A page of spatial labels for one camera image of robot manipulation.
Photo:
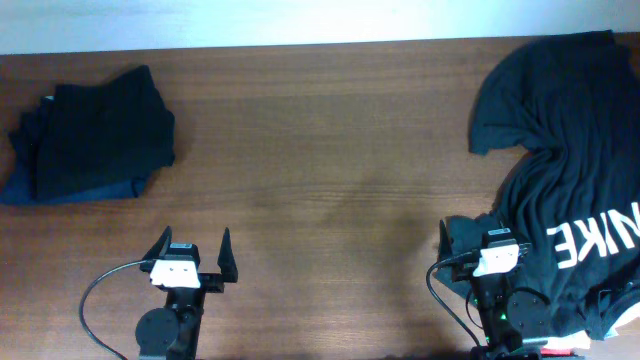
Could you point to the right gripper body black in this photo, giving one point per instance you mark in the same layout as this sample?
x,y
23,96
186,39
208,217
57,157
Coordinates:
x,y
461,272

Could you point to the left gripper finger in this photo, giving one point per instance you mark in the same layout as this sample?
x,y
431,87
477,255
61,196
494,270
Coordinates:
x,y
159,249
226,259

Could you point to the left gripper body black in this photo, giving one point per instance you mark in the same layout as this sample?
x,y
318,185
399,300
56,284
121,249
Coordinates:
x,y
211,282

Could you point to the black Nike t-shirt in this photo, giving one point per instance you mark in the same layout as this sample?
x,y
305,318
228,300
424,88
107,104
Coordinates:
x,y
573,102

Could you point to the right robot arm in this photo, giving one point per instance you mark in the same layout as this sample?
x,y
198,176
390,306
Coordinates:
x,y
514,320

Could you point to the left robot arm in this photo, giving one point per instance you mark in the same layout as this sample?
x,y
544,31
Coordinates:
x,y
172,331

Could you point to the red t-shirt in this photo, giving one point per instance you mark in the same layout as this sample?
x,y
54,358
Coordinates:
x,y
547,352

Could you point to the folded black garment on top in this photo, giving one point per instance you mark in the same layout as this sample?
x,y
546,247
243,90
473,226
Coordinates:
x,y
104,134

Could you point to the folded navy blue garment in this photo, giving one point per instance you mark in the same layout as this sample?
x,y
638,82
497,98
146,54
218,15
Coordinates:
x,y
20,188

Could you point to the white t-shirt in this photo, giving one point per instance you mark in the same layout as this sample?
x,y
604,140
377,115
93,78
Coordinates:
x,y
581,340

